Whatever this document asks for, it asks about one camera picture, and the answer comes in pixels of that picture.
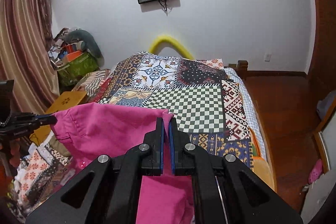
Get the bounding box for pink pants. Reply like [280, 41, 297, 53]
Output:
[51, 103, 194, 223]

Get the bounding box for person's left hand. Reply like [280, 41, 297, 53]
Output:
[5, 139, 20, 168]

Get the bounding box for olive green pants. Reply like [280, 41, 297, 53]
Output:
[49, 136, 71, 157]

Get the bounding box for green storage bag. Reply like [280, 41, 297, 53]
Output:
[56, 52, 99, 86]

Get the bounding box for striped brown curtain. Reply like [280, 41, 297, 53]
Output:
[1, 0, 59, 114]

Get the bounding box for patchwork patterned bedspread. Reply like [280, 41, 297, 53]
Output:
[9, 52, 274, 222]

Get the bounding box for pink slipper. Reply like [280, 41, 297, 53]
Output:
[308, 159, 323, 184]

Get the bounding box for yellow foam headboard tube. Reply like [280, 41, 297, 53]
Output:
[148, 35, 195, 60]

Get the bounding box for white wall socket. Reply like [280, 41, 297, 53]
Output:
[264, 54, 272, 62]

